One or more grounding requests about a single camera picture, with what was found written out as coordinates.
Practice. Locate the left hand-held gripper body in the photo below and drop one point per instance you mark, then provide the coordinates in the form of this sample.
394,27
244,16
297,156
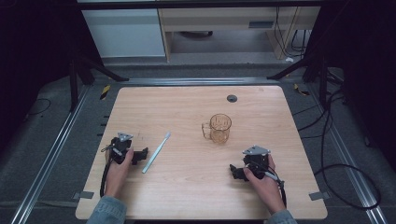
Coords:
120,148

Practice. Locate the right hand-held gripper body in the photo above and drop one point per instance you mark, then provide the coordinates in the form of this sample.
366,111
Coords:
257,158

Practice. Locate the person's left hand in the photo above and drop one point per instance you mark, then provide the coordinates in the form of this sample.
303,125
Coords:
117,175

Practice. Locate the person's right hand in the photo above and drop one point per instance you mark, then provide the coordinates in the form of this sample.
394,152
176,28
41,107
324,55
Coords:
264,189

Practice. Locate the light blue toothbrush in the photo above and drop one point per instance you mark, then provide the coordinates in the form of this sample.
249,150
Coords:
156,152

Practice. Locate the clear glass measuring jug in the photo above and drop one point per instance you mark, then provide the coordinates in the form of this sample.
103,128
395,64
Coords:
219,129

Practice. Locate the grey tape piece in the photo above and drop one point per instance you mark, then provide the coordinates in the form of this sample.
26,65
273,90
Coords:
84,195
319,196

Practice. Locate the yellow black striped tape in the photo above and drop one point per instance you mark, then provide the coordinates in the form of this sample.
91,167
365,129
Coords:
300,90
105,91

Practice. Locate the round grey table grommet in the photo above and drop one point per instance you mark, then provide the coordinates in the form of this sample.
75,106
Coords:
232,98

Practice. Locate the black metal stand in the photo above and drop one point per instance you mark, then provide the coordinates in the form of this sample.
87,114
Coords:
73,84
323,84

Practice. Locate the white cabinet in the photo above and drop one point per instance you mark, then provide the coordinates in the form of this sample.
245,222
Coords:
124,34

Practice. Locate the long metal floor rail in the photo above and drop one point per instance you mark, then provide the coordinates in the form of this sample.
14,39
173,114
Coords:
351,174
46,161

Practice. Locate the short metal floor rail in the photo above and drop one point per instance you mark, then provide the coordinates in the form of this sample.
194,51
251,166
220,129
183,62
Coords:
199,81

